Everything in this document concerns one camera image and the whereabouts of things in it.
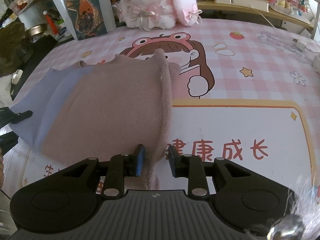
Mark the Harry Potter book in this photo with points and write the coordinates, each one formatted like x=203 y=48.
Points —
x=86 y=18

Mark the white wooden bookshelf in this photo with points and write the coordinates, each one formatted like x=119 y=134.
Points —
x=108 y=11

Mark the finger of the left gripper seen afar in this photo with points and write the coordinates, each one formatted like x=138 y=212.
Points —
x=7 y=116

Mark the lavender and pink sweater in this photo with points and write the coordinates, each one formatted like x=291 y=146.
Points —
x=102 y=110

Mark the brown plush toy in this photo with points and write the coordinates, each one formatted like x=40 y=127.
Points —
x=16 y=49

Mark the pink plush bunny toy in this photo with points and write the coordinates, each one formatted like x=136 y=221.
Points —
x=157 y=14

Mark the white power strip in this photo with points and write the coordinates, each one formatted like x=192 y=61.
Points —
x=311 y=47

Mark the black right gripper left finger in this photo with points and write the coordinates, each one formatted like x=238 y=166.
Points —
x=121 y=166

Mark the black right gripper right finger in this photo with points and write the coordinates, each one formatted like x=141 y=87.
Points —
x=190 y=167

